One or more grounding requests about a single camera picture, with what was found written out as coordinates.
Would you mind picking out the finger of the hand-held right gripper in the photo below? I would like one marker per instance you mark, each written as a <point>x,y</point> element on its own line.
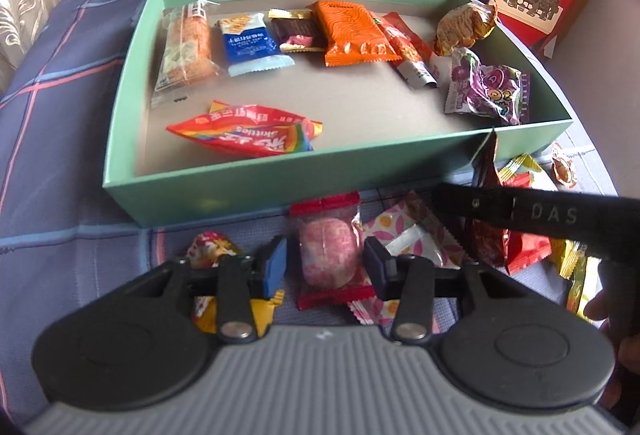
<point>465,202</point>

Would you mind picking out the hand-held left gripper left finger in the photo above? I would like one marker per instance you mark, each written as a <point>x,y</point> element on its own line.
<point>275,265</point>

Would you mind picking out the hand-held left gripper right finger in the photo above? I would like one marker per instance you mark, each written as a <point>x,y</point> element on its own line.
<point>375,265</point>

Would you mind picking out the pink floral snack packet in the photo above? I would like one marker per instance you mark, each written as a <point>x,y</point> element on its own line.
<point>400,230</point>

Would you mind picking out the yellow green snack packet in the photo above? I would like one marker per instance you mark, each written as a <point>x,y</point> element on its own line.
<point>262,310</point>

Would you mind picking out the small red sweet packet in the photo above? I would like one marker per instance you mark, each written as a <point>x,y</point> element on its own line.
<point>327,250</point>

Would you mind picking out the long yellow snack packet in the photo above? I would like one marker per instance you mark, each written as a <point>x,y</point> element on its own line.
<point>575,270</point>

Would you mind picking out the orange jelly cup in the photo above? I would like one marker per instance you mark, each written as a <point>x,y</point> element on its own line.
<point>562,170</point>

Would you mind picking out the shiny red snack packet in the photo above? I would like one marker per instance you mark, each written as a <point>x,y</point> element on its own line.
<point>527,251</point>

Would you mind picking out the yellow packet with silver seam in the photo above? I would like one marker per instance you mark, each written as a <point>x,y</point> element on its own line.
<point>520,170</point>

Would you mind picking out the small pink yellow candy packet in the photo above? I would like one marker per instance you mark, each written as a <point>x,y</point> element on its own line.
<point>212,245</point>

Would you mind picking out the purple gummy candy bag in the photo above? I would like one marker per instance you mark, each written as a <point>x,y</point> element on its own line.
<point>487,87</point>

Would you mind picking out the red rainbow candy bag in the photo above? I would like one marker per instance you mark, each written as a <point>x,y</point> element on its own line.
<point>240,132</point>

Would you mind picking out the green cardboard box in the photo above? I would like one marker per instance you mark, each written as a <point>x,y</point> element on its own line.
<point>350,105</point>

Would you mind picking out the large orange-red snack packet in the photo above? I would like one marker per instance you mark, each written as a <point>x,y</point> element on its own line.
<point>405,42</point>

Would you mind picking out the orange noodle snack packet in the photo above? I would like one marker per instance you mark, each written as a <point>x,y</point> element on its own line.
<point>462,27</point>

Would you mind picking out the orange wafer packet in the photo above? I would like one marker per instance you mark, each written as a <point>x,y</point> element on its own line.
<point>350,32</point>

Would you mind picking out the blue cracker packet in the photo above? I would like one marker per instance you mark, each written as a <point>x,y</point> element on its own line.
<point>250,45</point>

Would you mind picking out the clear biscuit packet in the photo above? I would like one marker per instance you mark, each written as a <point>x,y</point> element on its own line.
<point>185,47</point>

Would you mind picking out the dark brown chocolate packet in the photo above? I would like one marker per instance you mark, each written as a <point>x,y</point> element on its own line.
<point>295,30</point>

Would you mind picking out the person's right hand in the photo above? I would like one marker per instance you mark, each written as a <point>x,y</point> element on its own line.
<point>597,307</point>

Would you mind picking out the blue plaid blanket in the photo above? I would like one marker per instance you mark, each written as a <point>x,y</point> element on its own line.
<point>60,165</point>

